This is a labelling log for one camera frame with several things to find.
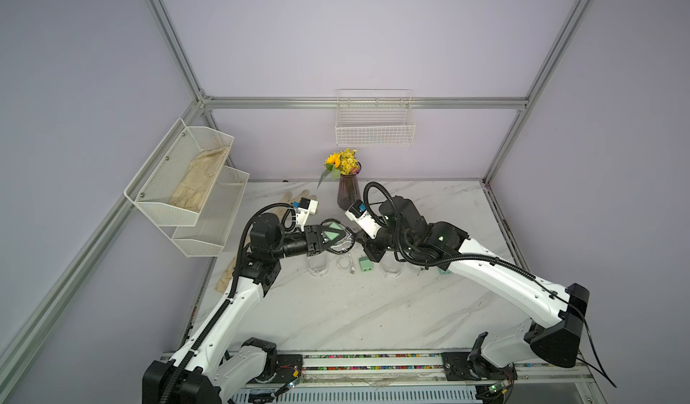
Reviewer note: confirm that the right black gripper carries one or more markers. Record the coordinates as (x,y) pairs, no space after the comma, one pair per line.
(376,251)

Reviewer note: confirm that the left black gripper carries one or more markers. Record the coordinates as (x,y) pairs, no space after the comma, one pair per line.
(314,240)

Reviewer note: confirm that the green charger plug front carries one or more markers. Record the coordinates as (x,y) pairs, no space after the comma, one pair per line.
(334,233)

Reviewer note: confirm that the green charger plug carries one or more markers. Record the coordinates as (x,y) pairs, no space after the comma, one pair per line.
(365,264)
(334,233)

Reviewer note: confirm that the clear round case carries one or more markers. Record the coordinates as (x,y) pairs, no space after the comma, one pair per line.
(390,267)
(318,266)

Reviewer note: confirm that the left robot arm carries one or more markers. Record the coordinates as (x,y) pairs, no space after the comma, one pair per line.
(201,371)

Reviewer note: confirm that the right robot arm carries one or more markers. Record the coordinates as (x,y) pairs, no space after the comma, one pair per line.
(555,323)

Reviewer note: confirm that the green charger plug centre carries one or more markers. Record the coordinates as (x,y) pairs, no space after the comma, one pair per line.
(365,264)

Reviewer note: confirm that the white fabric glove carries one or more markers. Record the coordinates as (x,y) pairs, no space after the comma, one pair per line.
(290,198)

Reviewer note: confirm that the dark ribbed vase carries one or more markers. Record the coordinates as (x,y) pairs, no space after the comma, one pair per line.
(348,191)

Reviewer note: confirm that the yellow flower bouquet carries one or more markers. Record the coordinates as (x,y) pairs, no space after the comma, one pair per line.
(340,164)

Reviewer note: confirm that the beige leather glove table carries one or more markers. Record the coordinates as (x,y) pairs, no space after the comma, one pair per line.
(227,277)

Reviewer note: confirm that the lower white mesh basket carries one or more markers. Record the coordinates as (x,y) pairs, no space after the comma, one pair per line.
(209,236)

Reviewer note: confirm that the white mesh basket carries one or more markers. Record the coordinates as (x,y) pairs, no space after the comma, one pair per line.
(163,189)
(209,236)

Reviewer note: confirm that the beige glove in basket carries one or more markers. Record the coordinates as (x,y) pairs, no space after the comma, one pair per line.
(199,180)

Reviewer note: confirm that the upper white mesh basket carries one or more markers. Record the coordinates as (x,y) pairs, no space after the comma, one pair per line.
(163,189)

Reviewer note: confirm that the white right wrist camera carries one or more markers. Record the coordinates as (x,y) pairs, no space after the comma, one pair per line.
(359,214)

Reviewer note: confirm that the white wire wall basket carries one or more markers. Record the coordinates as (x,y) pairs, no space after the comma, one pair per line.
(374,117)

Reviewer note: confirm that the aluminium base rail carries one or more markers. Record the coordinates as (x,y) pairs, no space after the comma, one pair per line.
(380,368)

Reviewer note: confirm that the aluminium cage frame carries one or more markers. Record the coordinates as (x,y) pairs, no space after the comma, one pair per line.
(89,87)

